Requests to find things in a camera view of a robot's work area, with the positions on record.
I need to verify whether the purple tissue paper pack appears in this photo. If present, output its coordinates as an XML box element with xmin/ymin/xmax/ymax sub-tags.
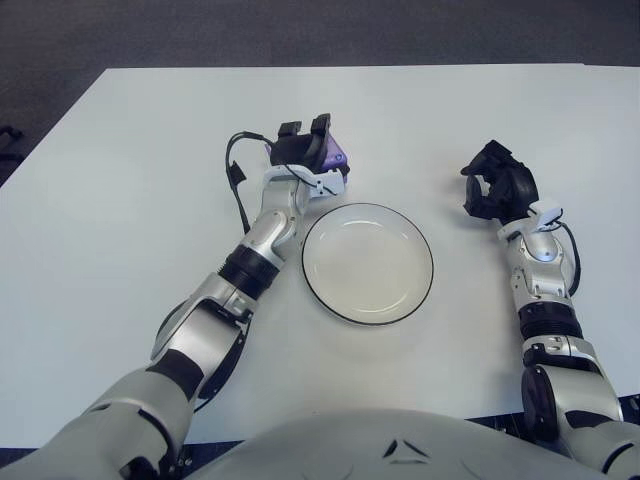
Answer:
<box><xmin>263</xmin><ymin>130</ymin><xmax>349</xmax><ymax>174</ymax></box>

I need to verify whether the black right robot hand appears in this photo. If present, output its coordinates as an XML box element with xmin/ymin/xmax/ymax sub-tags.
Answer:
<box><xmin>460</xmin><ymin>140</ymin><xmax>540</xmax><ymax>221</ymax></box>

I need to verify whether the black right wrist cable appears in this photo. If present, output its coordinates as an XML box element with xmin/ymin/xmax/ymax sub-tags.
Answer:
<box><xmin>559</xmin><ymin>222</ymin><xmax>582</xmax><ymax>296</ymax></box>

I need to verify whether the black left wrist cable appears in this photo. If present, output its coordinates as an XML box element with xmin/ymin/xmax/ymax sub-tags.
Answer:
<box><xmin>225</xmin><ymin>130</ymin><xmax>274</xmax><ymax>234</ymax></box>

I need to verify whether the black office chair base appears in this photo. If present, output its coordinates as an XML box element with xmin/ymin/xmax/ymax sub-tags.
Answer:
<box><xmin>0</xmin><ymin>125</ymin><xmax>24</xmax><ymax>161</ymax></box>

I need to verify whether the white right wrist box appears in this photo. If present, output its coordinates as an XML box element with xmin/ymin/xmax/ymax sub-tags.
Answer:
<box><xmin>530</xmin><ymin>198</ymin><xmax>564</xmax><ymax>231</ymax></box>

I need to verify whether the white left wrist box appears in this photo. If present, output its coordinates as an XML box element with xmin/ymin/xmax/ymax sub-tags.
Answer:
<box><xmin>314</xmin><ymin>169</ymin><xmax>347</xmax><ymax>198</ymax></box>

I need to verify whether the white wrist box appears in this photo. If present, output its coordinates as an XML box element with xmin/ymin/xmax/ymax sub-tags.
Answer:
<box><xmin>314</xmin><ymin>169</ymin><xmax>347</xmax><ymax>198</ymax></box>
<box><xmin>530</xmin><ymin>198</ymin><xmax>564</xmax><ymax>231</ymax></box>

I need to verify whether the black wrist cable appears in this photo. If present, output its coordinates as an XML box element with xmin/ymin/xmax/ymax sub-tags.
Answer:
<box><xmin>225</xmin><ymin>130</ymin><xmax>274</xmax><ymax>234</ymax></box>
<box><xmin>559</xmin><ymin>222</ymin><xmax>582</xmax><ymax>296</ymax></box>

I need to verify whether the white plate black rim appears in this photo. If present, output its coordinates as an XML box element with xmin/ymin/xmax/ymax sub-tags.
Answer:
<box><xmin>301</xmin><ymin>202</ymin><xmax>435</xmax><ymax>327</ymax></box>

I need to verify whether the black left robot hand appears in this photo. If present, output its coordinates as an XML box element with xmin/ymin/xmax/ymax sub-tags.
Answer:
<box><xmin>269</xmin><ymin>113</ymin><xmax>334</xmax><ymax>172</ymax></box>

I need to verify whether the grey robot torso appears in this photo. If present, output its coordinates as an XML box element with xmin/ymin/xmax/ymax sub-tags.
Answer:
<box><xmin>179</xmin><ymin>408</ymin><xmax>640</xmax><ymax>480</ymax></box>

